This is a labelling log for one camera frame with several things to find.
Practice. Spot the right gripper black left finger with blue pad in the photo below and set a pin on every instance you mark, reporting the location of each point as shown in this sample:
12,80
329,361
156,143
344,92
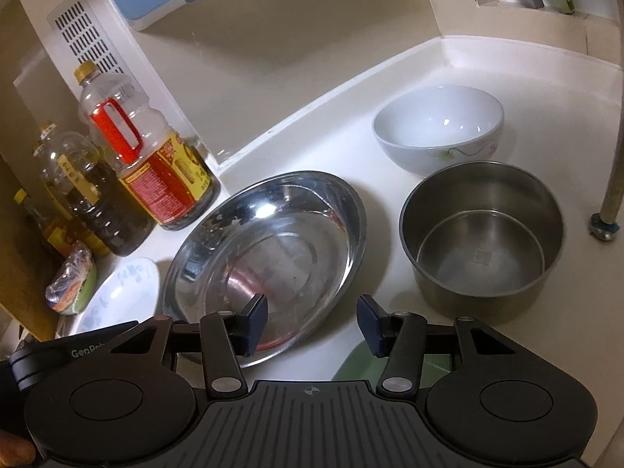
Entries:
224,338

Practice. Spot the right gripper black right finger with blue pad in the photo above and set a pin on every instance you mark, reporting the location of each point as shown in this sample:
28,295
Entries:
399,338

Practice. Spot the green square plate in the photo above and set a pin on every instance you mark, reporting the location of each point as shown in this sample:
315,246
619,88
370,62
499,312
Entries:
362,365

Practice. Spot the stainless steel pot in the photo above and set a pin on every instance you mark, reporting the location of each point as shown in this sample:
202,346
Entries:
482,238

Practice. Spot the white ceramic bowl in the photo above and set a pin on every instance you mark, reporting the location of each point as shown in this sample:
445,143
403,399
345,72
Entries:
431,128

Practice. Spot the person's hand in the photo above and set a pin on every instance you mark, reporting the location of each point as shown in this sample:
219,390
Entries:
15,451

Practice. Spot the white patterned plate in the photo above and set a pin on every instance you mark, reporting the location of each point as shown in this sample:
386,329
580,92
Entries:
131,293

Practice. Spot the plastic-wrapped green bowl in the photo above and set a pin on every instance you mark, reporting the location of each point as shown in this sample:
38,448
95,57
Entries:
73,286

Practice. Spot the dark oil bottle yellow label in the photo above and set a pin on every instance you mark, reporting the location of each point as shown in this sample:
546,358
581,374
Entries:
79,179

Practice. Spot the soy sauce bottle red handle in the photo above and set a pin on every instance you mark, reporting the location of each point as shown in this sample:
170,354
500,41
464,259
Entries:
166,175

